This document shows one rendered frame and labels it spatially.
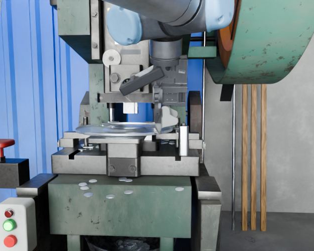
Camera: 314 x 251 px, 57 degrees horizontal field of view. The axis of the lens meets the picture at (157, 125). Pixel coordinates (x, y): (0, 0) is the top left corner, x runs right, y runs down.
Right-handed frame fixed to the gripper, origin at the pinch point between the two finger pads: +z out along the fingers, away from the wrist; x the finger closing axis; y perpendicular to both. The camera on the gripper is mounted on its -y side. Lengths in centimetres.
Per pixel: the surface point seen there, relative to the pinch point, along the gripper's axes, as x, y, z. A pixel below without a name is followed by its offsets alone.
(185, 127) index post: 6.6, 8.0, 3.6
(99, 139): -7.5, -14.0, -1.7
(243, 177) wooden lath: 78, 54, 86
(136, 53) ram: 21.6, -6.5, -13.9
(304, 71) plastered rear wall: 131, 101, 35
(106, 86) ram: 17.6, -16.0, -4.6
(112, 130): 3.2, -12.7, 2.7
